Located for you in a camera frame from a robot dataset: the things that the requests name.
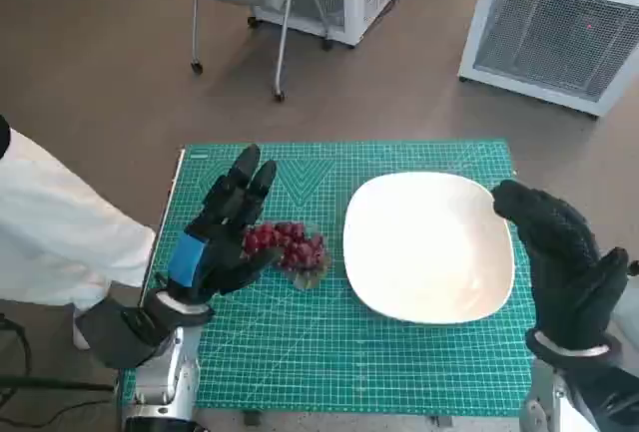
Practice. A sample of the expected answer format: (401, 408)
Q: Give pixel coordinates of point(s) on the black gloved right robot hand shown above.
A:
(564, 262)

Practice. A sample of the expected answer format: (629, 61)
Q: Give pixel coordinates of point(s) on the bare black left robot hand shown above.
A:
(219, 257)

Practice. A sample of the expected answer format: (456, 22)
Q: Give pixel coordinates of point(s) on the red toy grape bunch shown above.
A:
(299, 250)

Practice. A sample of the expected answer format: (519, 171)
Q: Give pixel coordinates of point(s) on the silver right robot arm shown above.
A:
(544, 402)

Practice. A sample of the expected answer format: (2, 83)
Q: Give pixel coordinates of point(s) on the white square plate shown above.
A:
(424, 247)

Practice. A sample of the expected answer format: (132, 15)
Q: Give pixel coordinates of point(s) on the green cutting mat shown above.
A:
(324, 352)

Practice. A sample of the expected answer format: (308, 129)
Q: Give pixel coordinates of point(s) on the person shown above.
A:
(55, 232)

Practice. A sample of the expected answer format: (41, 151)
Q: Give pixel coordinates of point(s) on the black floor bar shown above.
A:
(55, 383)

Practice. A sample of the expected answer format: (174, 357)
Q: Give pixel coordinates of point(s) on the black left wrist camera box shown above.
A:
(115, 337)

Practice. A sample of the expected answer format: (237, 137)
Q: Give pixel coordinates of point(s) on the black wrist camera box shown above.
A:
(115, 337)
(609, 392)

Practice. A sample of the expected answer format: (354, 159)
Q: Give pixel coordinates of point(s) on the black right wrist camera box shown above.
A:
(609, 392)

